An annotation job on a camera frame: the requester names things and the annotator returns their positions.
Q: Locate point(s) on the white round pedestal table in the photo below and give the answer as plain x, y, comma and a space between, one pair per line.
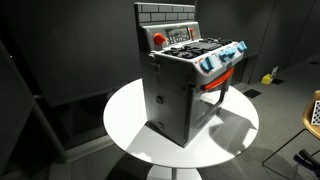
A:
133, 116

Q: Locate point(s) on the black stove griddle plate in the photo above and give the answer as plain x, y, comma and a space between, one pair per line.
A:
204, 45

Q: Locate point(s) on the gray toy stove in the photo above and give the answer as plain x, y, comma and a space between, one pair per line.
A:
173, 100

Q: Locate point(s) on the black stove burner grate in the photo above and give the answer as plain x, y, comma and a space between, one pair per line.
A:
222, 41
181, 52

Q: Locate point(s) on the purple black clamp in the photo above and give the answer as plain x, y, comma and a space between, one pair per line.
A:
308, 157

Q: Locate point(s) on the stove button display panel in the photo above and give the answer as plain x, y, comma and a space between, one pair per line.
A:
177, 35

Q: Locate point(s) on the black floor mat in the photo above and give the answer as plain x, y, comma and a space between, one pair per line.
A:
252, 93
277, 81

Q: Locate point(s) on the gray oven door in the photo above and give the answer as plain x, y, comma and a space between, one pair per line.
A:
218, 100

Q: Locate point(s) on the small orange stove button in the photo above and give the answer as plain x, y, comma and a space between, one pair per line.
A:
192, 35
191, 30

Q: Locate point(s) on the small yellow box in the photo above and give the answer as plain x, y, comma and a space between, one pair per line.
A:
266, 79

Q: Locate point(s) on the blue stove knob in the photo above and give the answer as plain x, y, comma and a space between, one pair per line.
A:
223, 56
207, 64
242, 45
232, 51

